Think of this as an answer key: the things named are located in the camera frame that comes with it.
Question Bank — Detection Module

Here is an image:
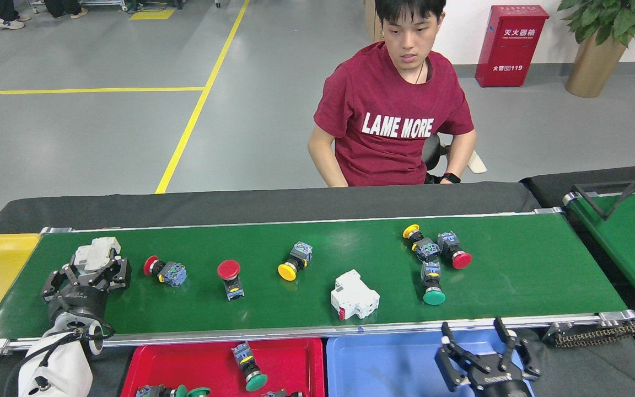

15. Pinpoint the long green conveyor belt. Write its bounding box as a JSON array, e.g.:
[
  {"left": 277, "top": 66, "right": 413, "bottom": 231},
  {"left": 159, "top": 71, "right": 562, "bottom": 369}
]
[{"left": 0, "top": 208, "right": 635, "bottom": 356}]

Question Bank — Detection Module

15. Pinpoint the small black table cloth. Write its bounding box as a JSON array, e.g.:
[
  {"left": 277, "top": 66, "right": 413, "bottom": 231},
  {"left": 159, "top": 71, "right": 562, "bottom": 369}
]
[{"left": 520, "top": 165, "right": 635, "bottom": 364}]

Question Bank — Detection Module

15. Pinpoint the person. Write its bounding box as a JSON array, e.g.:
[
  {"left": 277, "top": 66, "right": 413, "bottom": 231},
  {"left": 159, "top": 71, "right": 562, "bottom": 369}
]
[
  {"left": 44, "top": 0, "right": 89, "bottom": 19},
  {"left": 307, "top": 0, "right": 477, "bottom": 187},
  {"left": 0, "top": 0, "right": 31, "bottom": 30}
]

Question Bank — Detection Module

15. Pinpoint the brown cardboard box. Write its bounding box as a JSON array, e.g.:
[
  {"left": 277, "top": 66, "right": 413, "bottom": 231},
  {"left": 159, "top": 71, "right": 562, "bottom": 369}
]
[{"left": 364, "top": 0, "right": 384, "bottom": 44}]

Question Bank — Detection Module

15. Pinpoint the grey office chair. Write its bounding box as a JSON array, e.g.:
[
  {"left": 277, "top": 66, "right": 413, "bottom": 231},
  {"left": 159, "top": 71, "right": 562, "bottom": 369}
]
[{"left": 422, "top": 134, "right": 487, "bottom": 185}]

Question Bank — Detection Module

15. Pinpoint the green leafy plant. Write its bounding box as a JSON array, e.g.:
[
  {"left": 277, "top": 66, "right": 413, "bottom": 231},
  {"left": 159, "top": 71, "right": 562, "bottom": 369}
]
[{"left": 557, "top": 0, "right": 635, "bottom": 46}]

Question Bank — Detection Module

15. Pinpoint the red plastic tray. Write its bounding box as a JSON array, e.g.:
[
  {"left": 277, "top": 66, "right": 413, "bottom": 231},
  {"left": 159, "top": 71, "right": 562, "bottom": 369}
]
[{"left": 121, "top": 337, "right": 325, "bottom": 397}]

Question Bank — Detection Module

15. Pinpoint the blue plastic tray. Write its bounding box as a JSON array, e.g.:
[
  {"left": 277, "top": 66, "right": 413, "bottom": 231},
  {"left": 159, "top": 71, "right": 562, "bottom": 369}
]
[{"left": 326, "top": 329, "right": 536, "bottom": 397}]

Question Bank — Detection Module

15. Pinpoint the red fire extinguisher box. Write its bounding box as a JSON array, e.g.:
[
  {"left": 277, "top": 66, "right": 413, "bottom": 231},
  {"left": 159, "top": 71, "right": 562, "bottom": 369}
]
[{"left": 475, "top": 6, "right": 550, "bottom": 88}]

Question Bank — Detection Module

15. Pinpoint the conveyor drive chain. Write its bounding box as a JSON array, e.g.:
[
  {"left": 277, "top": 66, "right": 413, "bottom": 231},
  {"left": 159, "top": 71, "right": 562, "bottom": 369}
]
[{"left": 552, "top": 323, "right": 635, "bottom": 348}]

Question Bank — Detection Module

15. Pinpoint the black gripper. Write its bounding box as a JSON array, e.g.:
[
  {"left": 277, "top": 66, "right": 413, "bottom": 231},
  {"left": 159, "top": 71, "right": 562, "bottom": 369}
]
[
  {"left": 435, "top": 317, "right": 541, "bottom": 397},
  {"left": 41, "top": 258, "right": 132, "bottom": 326}
]

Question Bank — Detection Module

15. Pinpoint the gold plant pot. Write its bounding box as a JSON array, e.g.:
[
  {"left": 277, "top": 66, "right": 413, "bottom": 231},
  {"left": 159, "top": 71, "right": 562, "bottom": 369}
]
[{"left": 566, "top": 30, "right": 627, "bottom": 98}]

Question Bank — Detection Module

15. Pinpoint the large black table cloth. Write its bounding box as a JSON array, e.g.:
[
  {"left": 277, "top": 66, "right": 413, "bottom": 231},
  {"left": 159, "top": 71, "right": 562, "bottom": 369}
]
[{"left": 0, "top": 181, "right": 635, "bottom": 397}]

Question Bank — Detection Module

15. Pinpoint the black cable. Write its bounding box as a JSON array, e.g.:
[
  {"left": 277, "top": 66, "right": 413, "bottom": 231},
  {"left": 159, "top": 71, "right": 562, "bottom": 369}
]
[{"left": 574, "top": 168, "right": 635, "bottom": 221}]

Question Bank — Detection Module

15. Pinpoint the red mushroom button switch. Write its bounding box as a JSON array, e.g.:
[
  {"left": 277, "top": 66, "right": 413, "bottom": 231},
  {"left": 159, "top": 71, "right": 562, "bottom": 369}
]
[
  {"left": 217, "top": 259, "right": 245, "bottom": 302},
  {"left": 143, "top": 255, "right": 188, "bottom": 288},
  {"left": 437, "top": 231, "right": 473, "bottom": 270}
]

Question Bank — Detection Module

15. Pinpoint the white circuit breaker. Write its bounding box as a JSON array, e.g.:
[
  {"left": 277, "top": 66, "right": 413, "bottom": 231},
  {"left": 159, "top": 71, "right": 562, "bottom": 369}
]
[
  {"left": 73, "top": 237, "right": 122, "bottom": 272},
  {"left": 330, "top": 269, "right": 381, "bottom": 321}
]

